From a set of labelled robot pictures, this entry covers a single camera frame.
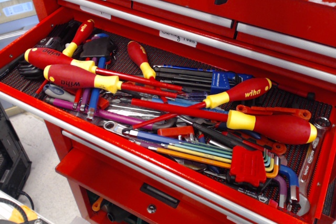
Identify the large red yellow screwdriver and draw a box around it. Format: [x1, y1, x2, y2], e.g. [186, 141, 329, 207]
[131, 99, 318, 145]

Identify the white cutting tools label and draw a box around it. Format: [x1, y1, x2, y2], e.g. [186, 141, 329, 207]
[159, 30, 197, 48]

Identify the short red yellow screwdriver centre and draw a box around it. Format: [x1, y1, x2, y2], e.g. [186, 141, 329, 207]
[127, 40, 168, 103]

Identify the black hex key holder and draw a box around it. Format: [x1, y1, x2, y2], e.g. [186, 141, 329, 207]
[80, 37, 117, 59]

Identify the blue hex key holder set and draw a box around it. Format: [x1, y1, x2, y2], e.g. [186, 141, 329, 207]
[153, 65, 254, 94]

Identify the small red yellow screwdriver back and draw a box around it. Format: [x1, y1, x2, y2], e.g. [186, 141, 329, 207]
[62, 19, 95, 57]

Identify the red yellow Wiha screwdriver right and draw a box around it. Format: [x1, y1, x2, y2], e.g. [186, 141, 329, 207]
[122, 78, 272, 133]

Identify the red tool chest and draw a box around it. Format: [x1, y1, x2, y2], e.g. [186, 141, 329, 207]
[1, 0, 335, 223]

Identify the red yellow Wiha screwdriver front-left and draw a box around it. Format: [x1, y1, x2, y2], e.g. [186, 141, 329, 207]
[44, 64, 179, 98]

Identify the black torx key set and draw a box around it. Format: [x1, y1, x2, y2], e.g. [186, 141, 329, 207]
[18, 22, 79, 80]

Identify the long purple hex key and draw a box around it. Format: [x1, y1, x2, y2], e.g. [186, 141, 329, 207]
[45, 98, 143, 125]

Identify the small red hex key holder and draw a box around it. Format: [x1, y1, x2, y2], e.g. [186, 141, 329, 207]
[157, 125, 194, 138]

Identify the orange feeler gauge set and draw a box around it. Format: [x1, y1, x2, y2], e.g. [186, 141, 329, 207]
[236, 104, 311, 121]

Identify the red yellow Wiha screwdriver far-left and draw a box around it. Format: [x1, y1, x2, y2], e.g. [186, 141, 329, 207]
[24, 48, 183, 91]

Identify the silver ratchet wrench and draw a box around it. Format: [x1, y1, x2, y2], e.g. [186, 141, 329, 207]
[103, 121, 129, 135]

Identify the silver combination wrench right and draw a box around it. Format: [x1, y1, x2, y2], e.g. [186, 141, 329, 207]
[297, 116, 332, 216]

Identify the orange long hex key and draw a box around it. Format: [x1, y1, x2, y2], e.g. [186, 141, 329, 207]
[148, 145, 279, 178]

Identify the blue L hex key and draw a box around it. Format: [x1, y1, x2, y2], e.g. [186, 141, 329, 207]
[279, 165, 300, 203]

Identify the purple L hex key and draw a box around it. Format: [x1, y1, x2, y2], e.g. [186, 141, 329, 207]
[274, 175, 287, 209]

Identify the black box on floor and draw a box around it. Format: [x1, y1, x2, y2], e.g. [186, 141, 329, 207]
[1, 107, 32, 199]

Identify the grey blue handled screwdriver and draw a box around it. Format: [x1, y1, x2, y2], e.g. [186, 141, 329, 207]
[43, 83, 75, 103]

